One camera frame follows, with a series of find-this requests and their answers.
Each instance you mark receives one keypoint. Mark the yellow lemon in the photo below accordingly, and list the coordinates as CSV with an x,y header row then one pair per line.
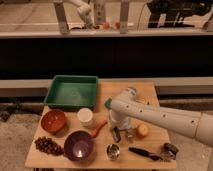
x,y
142,130

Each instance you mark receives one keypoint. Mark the orange bowl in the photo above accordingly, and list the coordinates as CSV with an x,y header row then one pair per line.
x,y
53,121

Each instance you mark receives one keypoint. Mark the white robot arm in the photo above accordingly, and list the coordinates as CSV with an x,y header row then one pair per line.
x,y
195,125

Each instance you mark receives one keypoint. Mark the small green object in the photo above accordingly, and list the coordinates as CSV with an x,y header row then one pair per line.
x,y
129,136

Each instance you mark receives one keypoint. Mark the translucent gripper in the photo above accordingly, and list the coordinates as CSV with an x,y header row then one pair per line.
x,y
122,122

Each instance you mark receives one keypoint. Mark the black handled brush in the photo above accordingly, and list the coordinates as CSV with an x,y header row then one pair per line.
x,y
144,153

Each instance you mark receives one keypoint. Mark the purple bowl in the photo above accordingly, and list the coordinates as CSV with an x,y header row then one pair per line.
x,y
79,146

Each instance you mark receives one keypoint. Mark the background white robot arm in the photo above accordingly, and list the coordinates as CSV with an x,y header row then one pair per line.
x,y
84,12

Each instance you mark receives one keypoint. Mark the dark binder clip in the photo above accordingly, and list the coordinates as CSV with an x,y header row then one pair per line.
x,y
169,152

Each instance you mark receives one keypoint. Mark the white cup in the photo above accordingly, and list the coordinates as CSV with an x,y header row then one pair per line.
x,y
85,116

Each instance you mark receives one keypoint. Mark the grey rectangular eraser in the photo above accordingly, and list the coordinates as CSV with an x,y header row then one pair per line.
x,y
116,134

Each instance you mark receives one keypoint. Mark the green sponge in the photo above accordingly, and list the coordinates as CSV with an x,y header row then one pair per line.
x,y
107,103

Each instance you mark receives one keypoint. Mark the small metal cup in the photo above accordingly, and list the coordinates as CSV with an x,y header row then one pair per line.
x,y
113,152

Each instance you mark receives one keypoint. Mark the wooden table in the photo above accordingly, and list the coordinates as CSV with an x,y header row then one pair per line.
x,y
99,161

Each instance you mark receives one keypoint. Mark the green plastic tray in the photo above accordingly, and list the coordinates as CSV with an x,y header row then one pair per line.
x,y
70,92

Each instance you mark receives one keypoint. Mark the bunch of dark grapes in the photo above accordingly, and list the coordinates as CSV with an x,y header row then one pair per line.
x,y
48,146

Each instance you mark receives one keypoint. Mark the orange handled tool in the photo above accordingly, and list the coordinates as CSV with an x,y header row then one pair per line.
x,y
97,129

